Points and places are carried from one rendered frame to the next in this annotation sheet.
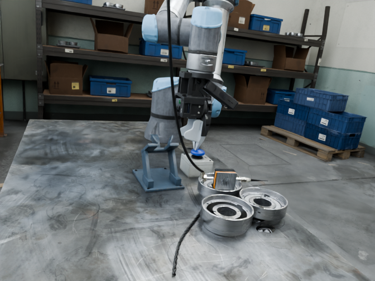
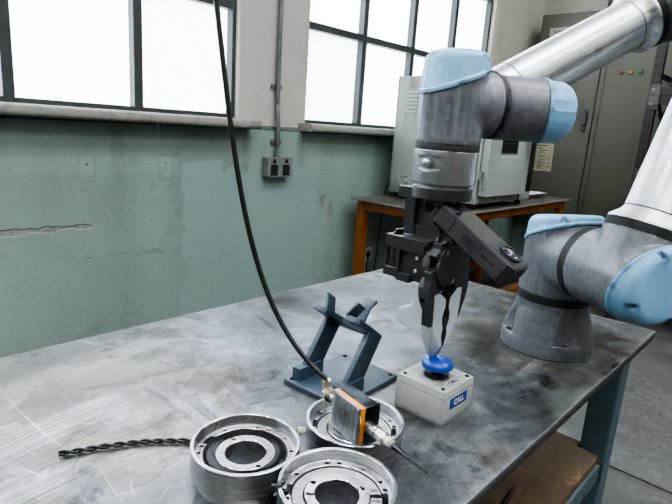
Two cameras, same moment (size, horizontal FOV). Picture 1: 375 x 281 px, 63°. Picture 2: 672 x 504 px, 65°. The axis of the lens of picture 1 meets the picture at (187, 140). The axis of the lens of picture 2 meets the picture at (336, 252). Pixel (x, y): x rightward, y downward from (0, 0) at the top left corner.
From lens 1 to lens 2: 70 cm
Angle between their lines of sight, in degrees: 63
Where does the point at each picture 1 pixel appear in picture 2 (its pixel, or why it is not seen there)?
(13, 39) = (607, 162)
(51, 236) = (117, 360)
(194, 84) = (421, 211)
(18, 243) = (96, 351)
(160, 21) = not seen: hidden behind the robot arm
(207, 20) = (428, 77)
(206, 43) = (425, 124)
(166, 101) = (533, 261)
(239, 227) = (198, 478)
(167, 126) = (529, 316)
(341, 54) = not seen: outside the picture
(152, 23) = not seen: hidden behind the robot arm
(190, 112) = (397, 266)
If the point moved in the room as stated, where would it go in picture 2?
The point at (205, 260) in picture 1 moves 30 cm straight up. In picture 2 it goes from (108, 477) to (97, 163)
